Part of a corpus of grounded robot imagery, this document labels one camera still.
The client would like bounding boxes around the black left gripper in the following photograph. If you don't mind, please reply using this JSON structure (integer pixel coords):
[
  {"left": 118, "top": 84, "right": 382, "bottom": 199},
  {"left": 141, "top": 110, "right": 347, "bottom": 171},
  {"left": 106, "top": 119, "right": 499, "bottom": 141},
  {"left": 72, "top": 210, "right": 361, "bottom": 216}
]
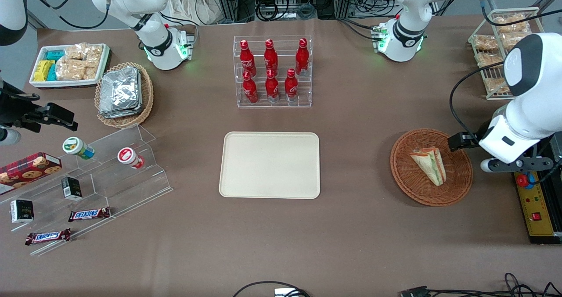
[{"left": 448, "top": 132, "right": 479, "bottom": 153}]

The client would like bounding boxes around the triangle sandwich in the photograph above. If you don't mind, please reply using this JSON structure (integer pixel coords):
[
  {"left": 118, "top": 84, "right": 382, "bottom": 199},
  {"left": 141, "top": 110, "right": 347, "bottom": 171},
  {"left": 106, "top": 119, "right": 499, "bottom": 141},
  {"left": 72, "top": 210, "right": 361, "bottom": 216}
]
[{"left": 410, "top": 146, "right": 447, "bottom": 187}]

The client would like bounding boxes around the white rectangular snack tray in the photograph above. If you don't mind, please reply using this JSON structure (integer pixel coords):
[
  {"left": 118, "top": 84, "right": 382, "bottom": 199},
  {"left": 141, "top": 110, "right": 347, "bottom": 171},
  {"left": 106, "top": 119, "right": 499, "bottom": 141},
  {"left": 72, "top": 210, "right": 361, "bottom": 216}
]
[{"left": 29, "top": 43, "right": 111, "bottom": 89}]

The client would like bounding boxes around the brown wicker basket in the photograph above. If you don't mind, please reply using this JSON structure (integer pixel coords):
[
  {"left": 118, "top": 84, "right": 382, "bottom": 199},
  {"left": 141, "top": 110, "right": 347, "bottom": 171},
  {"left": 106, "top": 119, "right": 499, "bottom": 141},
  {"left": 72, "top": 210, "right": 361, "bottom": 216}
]
[{"left": 390, "top": 128, "right": 474, "bottom": 207}]

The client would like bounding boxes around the light wicker basket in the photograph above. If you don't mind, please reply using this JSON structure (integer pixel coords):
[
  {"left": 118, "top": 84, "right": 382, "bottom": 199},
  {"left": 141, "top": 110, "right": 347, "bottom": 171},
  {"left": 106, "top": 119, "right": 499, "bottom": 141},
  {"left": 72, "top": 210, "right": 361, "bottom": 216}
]
[{"left": 94, "top": 62, "right": 155, "bottom": 129}]

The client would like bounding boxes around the beige plastic tray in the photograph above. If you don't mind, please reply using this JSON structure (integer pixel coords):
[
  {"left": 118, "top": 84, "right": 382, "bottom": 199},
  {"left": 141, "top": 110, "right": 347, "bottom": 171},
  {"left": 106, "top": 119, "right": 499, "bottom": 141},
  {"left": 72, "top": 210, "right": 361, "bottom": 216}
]
[{"left": 219, "top": 132, "right": 321, "bottom": 200}]

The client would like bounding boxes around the green lid cup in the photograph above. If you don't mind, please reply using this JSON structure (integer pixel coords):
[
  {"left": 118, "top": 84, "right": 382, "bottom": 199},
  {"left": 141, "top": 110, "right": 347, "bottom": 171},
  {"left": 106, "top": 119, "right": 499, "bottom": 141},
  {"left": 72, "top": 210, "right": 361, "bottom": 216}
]
[{"left": 62, "top": 137, "right": 95, "bottom": 160}]

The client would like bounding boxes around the yellow snack packet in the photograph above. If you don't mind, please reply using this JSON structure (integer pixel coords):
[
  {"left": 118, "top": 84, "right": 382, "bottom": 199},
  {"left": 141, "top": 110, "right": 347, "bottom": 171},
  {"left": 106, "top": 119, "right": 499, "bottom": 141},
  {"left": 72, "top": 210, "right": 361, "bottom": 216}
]
[{"left": 33, "top": 60, "right": 55, "bottom": 82}]

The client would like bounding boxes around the clear rice cracker bag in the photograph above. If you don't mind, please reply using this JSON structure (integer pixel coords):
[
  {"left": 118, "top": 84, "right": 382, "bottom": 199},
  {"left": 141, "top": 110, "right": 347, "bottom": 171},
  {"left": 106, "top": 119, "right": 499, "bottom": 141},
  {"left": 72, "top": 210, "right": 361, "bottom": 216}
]
[
  {"left": 65, "top": 43, "right": 88, "bottom": 61},
  {"left": 85, "top": 45, "right": 104, "bottom": 68},
  {"left": 56, "top": 59, "right": 98, "bottom": 81}
]

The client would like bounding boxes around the silver foil packet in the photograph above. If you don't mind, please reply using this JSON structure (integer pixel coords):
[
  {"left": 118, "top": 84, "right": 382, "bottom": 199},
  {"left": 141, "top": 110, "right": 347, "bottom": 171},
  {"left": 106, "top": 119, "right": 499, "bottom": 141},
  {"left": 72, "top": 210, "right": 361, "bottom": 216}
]
[
  {"left": 99, "top": 106, "right": 143, "bottom": 119},
  {"left": 100, "top": 67, "right": 142, "bottom": 112}
]

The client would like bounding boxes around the bagged fried snack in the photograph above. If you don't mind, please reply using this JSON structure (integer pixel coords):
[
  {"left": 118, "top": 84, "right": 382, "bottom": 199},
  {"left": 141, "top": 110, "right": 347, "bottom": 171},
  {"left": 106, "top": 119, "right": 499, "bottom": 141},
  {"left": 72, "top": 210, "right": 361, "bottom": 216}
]
[
  {"left": 475, "top": 52, "right": 505, "bottom": 69},
  {"left": 501, "top": 32, "right": 532, "bottom": 50},
  {"left": 483, "top": 77, "right": 511, "bottom": 94},
  {"left": 473, "top": 34, "right": 499, "bottom": 51},
  {"left": 494, "top": 14, "right": 529, "bottom": 34}
]

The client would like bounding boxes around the red plaid cookie box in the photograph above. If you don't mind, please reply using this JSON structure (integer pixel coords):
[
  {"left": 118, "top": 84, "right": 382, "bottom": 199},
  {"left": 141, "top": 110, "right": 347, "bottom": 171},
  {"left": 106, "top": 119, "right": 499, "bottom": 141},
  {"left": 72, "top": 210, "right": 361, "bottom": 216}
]
[{"left": 0, "top": 152, "right": 63, "bottom": 196}]

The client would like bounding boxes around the small dark box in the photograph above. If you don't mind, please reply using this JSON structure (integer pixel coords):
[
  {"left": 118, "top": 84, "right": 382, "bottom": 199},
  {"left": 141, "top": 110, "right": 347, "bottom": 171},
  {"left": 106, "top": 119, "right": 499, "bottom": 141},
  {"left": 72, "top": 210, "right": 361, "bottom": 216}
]
[
  {"left": 61, "top": 177, "right": 83, "bottom": 201},
  {"left": 10, "top": 199, "right": 35, "bottom": 224}
]

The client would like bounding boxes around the red lid cup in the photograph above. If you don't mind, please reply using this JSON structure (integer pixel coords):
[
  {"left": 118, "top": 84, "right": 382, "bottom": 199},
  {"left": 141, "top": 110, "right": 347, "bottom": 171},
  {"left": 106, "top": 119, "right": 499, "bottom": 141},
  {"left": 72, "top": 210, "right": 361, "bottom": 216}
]
[{"left": 117, "top": 147, "right": 146, "bottom": 170}]

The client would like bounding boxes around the clear acrylic stepped display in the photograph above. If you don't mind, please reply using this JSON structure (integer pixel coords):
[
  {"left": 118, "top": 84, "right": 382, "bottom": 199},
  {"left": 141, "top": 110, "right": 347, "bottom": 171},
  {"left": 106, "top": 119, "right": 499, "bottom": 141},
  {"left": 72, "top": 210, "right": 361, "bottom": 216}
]
[{"left": 0, "top": 124, "right": 173, "bottom": 257}]

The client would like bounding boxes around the snickers chocolate bar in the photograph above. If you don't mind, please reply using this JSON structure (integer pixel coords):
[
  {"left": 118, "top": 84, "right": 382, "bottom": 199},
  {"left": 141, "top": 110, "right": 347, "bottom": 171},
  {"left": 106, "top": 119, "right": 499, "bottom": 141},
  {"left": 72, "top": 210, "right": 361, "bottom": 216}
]
[
  {"left": 68, "top": 207, "right": 112, "bottom": 223},
  {"left": 25, "top": 228, "right": 72, "bottom": 246}
]

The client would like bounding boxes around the black yellow control box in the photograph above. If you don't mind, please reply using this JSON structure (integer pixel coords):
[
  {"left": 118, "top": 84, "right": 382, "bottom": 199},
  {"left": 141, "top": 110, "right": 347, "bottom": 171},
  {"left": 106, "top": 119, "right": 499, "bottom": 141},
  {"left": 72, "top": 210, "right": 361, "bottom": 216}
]
[{"left": 513, "top": 132, "right": 562, "bottom": 245}]

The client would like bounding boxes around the beige cloth bag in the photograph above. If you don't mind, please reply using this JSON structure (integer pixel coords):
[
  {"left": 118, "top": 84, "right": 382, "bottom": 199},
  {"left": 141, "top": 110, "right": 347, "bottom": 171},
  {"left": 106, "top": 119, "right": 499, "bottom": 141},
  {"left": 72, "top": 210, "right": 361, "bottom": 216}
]
[{"left": 166, "top": 0, "right": 225, "bottom": 26}]

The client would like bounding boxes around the red cola bottle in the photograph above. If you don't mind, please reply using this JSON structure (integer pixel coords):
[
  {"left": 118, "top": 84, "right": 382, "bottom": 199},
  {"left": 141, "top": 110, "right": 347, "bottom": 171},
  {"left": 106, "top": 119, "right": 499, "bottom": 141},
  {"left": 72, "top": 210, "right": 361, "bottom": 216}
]
[
  {"left": 284, "top": 68, "right": 299, "bottom": 103},
  {"left": 265, "top": 69, "right": 280, "bottom": 103},
  {"left": 239, "top": 40, "right": 257, "bottom": 76},
  {"left": 295, "top": 38, "right": 310, "bottom": 76},
  {"left": 242, "top": 71, "right": 259, "bottom": 104},
  {"left": 263, "top": 39, "right": 279, "bottom": 75}
]

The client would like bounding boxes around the clear acrylic bottle rack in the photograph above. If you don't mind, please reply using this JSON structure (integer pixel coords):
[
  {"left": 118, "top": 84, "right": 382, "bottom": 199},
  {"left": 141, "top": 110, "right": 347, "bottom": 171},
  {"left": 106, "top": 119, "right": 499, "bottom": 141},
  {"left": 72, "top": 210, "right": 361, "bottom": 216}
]
[{"left": 233, "top": 35, "right": 313, "bottom": 109}]

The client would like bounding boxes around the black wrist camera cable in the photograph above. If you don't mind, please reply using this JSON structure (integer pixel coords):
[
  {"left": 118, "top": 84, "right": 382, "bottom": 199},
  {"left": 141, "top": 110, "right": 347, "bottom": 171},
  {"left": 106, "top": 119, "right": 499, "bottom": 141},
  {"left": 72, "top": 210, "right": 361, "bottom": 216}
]
[{"left": 448, "top": 61, "right": 511, "bottom": 140}]

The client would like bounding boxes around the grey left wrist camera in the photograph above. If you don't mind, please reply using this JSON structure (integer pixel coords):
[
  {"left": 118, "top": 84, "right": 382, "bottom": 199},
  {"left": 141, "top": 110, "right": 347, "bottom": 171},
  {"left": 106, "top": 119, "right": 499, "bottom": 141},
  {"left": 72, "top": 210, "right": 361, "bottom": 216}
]
[{"left": 480, "top": 156, "right": 555, "bottom": 174}]

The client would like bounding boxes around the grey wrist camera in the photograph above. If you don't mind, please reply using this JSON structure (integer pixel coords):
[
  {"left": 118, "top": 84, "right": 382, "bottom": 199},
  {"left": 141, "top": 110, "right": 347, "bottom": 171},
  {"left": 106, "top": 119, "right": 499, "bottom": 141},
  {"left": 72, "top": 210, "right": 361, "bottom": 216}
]
[
  {"left": 480, "top": 156, "right": 555, "bottom": 174},
  {"left": 0, "top": 127, "right": 22, "bottom": 146}
]

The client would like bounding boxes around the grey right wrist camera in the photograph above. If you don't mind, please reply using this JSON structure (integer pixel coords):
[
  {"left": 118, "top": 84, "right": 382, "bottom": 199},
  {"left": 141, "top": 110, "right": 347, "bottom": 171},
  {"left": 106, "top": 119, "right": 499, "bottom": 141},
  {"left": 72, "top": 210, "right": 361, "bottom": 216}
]
[{"left": 0, "top": 127, "right": 22, "bottom": 146}]

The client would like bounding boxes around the white wire rack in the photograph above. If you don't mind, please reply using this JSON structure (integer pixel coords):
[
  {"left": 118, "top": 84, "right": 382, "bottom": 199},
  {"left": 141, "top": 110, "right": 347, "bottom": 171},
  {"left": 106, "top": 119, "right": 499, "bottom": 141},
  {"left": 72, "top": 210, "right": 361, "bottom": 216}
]
[{"left": 468, "top": 7, "right": 545, "bottom": 100}]

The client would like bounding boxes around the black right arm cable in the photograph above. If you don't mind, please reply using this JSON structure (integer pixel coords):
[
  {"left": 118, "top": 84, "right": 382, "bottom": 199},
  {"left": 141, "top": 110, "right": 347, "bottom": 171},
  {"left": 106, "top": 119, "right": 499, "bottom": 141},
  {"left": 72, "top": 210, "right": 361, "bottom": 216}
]
[{"left": 27, "top": 0, "right": 111, "bottom": 30}]

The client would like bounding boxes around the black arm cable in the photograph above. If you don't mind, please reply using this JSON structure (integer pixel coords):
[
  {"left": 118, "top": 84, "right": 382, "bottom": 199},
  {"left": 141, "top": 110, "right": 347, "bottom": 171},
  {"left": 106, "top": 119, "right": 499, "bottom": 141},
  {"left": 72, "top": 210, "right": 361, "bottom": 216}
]
[
  {"left": 27, "top": 0, "right": 111, "bottom": 30},
  {"left": 480, "top": 0, "right": 562, "bottom": 27}
]

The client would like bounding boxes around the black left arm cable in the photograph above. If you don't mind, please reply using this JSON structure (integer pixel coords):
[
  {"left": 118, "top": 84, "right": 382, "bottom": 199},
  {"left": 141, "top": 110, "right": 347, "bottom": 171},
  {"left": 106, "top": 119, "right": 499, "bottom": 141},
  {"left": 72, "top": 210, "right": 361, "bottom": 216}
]
[{"left": 480, "top": 0, "right": 562, "bottom": 27}]

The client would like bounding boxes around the black cable bundle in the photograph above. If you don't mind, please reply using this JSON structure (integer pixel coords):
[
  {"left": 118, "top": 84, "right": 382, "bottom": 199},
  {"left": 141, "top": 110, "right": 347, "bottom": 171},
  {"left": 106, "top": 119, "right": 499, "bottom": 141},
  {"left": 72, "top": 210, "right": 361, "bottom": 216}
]
[{"left": 399, "top": 272, "right": 562, "bottom": 297}]

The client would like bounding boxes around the black looped table cable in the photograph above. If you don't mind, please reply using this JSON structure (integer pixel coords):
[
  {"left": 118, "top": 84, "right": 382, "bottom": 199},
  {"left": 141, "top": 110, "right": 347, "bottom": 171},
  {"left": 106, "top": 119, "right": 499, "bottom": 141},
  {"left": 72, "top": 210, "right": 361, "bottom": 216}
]
[{"left": 232, "top": 281, "right": 311, "bottom": 297}]

